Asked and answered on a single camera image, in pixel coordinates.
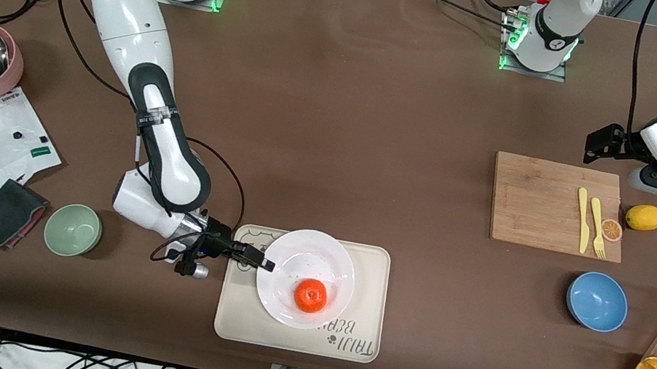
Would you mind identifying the blue bowl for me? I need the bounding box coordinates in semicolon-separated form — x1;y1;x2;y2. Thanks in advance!
561;267;634;336

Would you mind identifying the black left base cable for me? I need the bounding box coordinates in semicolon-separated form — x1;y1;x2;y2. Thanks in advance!
393;0;527;36

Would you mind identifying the white round plate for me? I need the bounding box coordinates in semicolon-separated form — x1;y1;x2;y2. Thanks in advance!
248;222;363;338

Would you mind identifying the cream bear print tray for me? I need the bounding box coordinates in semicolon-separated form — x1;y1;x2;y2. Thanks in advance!
211;220;397;367

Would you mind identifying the orange mandarin fruit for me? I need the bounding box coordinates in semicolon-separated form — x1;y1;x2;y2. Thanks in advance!
291;276;331;316

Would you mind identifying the yellow lemon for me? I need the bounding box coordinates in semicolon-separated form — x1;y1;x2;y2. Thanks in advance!
624;202;657;234

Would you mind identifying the toy orange slice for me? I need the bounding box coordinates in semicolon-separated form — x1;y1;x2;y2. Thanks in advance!
599;218;625;244

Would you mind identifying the yellow plastic fork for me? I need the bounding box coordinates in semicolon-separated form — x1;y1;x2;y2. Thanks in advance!
581;197;616;260

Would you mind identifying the wooden cutting board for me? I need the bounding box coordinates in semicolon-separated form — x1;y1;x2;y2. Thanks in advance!
482;150;637;264

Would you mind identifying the dark grey sponge cloth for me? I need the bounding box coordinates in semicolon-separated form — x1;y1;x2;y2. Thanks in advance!
0;177;53;257

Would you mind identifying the pale green bowl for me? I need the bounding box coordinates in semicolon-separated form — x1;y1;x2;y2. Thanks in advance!
40;199;107;262

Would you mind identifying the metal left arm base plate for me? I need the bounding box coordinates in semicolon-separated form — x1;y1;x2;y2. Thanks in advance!
493;9;577;84

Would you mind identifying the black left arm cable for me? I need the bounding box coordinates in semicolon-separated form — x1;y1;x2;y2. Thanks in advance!
620;0;657;135

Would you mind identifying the yellow plastic knife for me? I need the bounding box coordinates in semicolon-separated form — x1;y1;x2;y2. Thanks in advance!
568;187;598;254

